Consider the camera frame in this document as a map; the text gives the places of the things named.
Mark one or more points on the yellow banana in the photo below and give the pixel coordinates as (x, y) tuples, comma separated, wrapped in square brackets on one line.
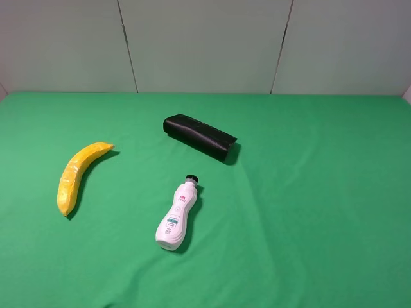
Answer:
[(72, 175)]

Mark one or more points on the black rectangular case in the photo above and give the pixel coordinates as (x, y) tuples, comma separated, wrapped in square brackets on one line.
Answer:
[(199, 135)]

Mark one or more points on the white bottle black cap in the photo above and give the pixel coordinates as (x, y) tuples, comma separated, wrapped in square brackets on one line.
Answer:
[(172, 229)]

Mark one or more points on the green table cloth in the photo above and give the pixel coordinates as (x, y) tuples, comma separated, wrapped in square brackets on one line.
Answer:
[(311, 207)]

